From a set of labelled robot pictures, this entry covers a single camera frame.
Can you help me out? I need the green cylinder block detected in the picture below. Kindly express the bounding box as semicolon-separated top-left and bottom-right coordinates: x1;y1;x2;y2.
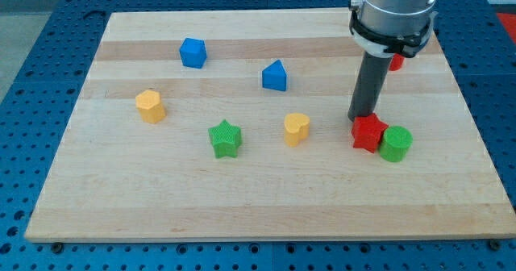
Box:
378;126;413;162

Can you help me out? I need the green star block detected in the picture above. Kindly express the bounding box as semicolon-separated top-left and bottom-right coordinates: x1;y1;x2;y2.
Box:
208;119;243;159

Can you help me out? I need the yellow hexagon block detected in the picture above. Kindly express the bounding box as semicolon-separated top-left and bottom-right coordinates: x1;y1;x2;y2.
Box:
135;90;167;123

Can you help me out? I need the blue triangular prism block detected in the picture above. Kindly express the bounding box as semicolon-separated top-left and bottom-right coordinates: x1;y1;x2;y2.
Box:
261;60;287;91

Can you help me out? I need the wooden board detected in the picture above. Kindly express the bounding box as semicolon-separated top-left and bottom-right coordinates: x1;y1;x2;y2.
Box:
25;8;515;243

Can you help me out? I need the yellow heart block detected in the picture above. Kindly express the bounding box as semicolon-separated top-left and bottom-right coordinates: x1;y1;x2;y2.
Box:
284;113;310;147

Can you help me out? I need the red block behind arm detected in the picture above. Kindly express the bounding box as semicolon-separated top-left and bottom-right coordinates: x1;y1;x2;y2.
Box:
389;53;405;71

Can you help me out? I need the red star block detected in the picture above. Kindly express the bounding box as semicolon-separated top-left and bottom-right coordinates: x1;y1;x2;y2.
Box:
351;114;389;153

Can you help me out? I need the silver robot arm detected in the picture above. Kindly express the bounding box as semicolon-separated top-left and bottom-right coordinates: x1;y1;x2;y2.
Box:
347;0;437;121

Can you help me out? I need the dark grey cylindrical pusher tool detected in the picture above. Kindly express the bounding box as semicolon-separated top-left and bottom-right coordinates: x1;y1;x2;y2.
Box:
347;52;393;122

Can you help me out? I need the blue cube block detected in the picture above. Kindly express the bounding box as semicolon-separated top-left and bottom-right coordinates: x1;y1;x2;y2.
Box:
179;38;207;69

